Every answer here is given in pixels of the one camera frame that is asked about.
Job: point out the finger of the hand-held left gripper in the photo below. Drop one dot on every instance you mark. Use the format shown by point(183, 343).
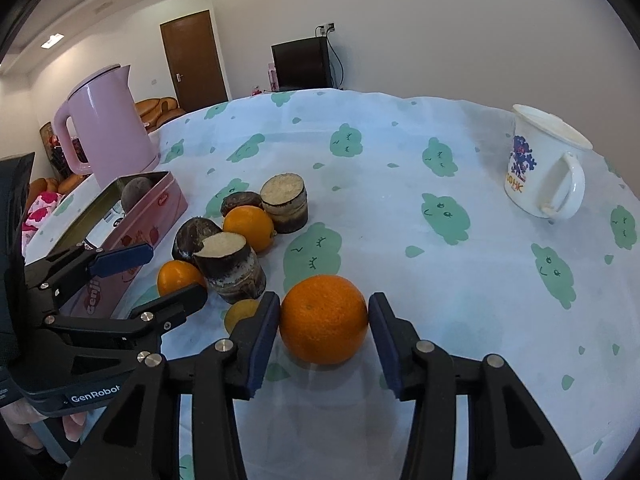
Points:
point(170, 307)
point(122, 257)

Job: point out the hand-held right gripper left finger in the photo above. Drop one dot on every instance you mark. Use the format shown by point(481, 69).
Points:
point(265, 341)

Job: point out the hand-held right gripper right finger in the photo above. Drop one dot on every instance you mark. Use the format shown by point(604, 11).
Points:
point(382, 341)

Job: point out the small orange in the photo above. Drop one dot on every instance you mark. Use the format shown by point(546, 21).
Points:
point(175, 275)
point(247, 225)

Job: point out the pink tin box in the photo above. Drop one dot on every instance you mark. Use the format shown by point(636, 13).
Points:
point(150, 220)

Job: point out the large orange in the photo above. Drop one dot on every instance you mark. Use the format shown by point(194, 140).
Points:
point(322, 320)

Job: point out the large dark water chestnut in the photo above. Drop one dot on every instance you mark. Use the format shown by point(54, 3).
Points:
point(187, 237)

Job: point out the person's left hand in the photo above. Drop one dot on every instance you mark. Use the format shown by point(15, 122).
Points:
point(15, 420)

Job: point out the small yellow citrus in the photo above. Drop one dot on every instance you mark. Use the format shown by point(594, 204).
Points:
point(239, 312)

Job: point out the cut taro piece front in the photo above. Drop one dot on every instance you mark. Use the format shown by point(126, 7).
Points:
point(235, 270)

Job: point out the brown leather armchair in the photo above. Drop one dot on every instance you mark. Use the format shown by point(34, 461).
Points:
point(70, 182)

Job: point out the pink floral cushion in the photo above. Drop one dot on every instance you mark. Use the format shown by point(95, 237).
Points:
point(42, 210)

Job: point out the cut sugarcane piece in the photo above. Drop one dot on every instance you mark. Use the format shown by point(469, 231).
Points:
point(285, 210)

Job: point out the pink electric kettle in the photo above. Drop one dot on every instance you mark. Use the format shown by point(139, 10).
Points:
point(107, 125)

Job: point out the dark wooden cabinet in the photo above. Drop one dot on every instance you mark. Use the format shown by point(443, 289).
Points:
point(50, 145)

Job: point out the brown leather sofa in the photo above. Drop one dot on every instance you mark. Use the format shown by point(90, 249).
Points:
point(155, 107)

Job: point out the brown wooden door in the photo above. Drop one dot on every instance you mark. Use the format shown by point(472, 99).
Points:
point(195, 60)

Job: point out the white printed mug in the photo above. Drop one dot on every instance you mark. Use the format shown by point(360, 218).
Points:
point(530, 170)

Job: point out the square ceiling light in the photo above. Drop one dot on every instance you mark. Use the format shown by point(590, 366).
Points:
point(52, 40)

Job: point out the black television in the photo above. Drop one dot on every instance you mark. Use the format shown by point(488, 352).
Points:
point(300, 62)

